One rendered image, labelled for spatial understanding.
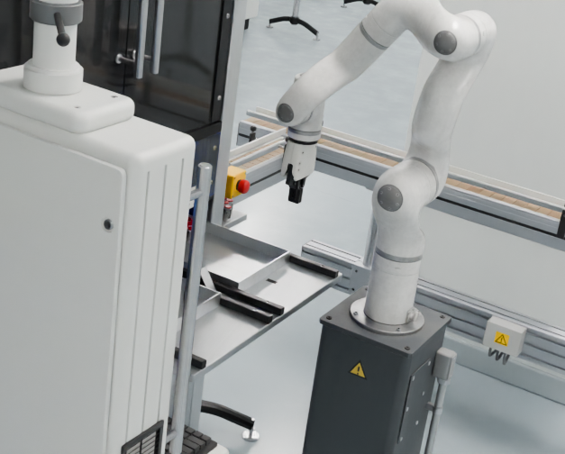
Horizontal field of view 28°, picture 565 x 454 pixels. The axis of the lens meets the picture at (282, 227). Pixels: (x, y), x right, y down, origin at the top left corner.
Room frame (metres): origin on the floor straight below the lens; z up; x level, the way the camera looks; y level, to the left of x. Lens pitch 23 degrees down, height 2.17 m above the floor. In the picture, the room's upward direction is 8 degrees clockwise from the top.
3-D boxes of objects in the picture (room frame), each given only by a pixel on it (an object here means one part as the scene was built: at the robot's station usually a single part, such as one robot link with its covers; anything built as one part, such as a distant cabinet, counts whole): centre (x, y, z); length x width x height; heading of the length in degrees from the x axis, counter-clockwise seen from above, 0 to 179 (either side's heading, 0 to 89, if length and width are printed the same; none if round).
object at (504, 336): (3.24, -0.76, 0.50); 0.12 x 0.05 x 0.09; 62
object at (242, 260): (2.72, 0.18, 0.90); 0.34 x 0.26 x 0.04; 63
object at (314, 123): (2.70, -0.02, 1.35); 0.09 x 0.08 x 0.13; 152
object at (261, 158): (3.32, 0.16, 0.92); 0.69 x 0.16 x 0.16; 152
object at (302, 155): (2.70, -0.02, 1.21); 0.10 x 0.08 x 0.11; 152
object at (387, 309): (2.56, -0.29, 0.95); 0.19 x 0.19 x 0.18
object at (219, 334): (2.54, 0.20, 0.87); 0.70 x 0.48 x 0.02; 152
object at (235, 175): (3.00, 0.17, 0.99); 0.08 x 0.07 x 0.07; 62
